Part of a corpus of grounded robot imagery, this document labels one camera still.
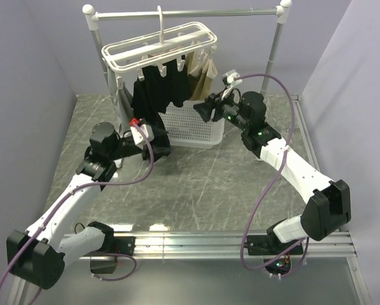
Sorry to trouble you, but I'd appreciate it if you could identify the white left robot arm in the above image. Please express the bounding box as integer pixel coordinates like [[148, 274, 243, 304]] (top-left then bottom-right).
[[6, 119, 169, 290]]

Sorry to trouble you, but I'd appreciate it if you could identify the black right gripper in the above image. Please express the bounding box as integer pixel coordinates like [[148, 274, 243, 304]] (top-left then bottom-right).
[[193, 88, 250, 132]]

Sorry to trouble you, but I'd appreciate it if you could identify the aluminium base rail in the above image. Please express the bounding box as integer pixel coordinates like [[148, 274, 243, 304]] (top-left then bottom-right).
[[115, 231, 356, 259]]

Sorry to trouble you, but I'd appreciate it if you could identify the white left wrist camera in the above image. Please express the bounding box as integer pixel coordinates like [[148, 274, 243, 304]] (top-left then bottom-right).
[[130, 118, 154, 150]]

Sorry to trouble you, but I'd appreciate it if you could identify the hanging black underwear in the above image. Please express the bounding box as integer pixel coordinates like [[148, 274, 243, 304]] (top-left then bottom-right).
[[142, 60, 192, 113]]

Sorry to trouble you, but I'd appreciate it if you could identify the black underwear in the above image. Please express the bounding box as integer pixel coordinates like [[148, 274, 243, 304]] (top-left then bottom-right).
[[142, 60, 192, 113], [132, 78, 170, 147]]

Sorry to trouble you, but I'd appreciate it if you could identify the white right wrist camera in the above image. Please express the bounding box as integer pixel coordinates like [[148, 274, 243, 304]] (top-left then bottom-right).
[[222, 69, 243, 91]]

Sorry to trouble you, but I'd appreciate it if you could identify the hanging beige underwear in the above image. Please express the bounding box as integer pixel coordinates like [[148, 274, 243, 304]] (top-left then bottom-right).
[[186, 52, 218, 101]]

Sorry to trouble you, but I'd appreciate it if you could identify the white perforated plastic basket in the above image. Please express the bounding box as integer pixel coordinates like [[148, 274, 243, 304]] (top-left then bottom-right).
[[159, 101, 224, 149]]

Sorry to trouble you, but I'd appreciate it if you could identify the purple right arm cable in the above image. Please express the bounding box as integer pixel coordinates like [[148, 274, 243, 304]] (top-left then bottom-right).
[[234, 73, 310, 280]]

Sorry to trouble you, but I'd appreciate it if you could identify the hanging grey underwear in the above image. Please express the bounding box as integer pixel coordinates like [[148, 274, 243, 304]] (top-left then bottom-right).
[[107, 67, 133, 131]]

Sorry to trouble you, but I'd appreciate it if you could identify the white metal drying rack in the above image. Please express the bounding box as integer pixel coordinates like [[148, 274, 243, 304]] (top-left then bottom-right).
[[82, 1, 292, 132]]

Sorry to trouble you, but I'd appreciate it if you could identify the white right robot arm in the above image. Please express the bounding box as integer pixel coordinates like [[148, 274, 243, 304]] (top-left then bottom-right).
[[193, 91, 351, 254]]

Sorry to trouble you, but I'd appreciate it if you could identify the white clip hanger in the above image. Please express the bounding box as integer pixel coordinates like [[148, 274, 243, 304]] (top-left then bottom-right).
[[92, 6, 217, 95]]

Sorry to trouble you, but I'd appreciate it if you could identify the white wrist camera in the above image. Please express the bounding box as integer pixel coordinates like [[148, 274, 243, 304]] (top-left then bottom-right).
[[222, 69, 243, 91], [130, 118, 154, 150]]

